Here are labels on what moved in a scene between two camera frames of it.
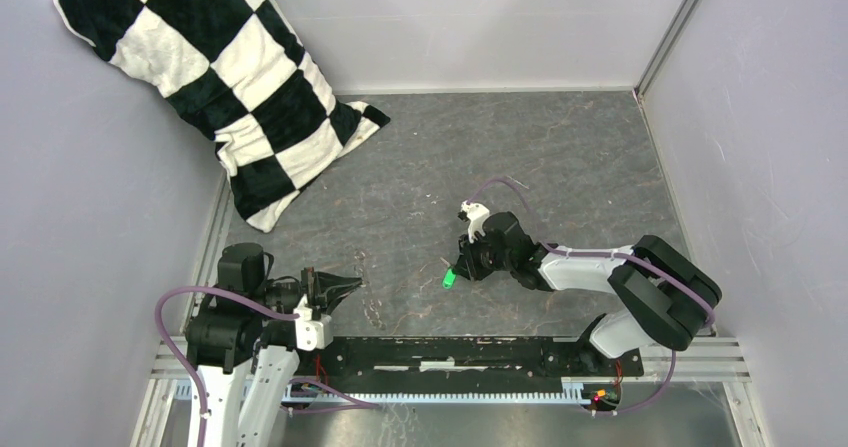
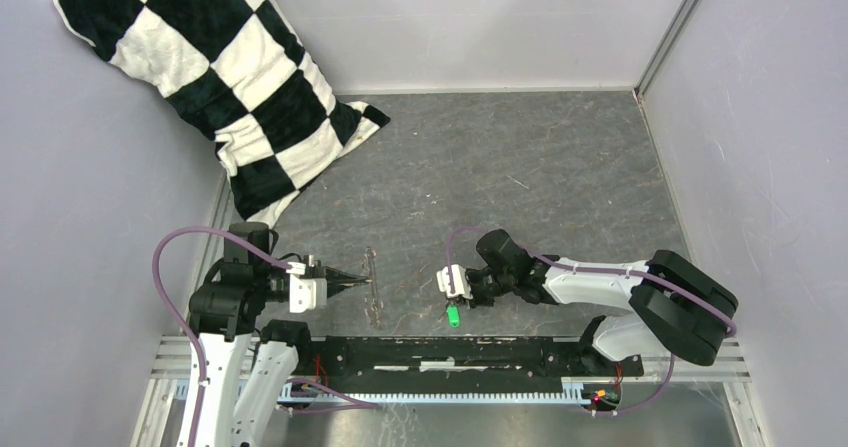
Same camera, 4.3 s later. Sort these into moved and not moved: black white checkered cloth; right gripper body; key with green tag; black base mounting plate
Moved: key with green tag; right gripper body
Not moved: black white checkered cloth; black base mounting plate
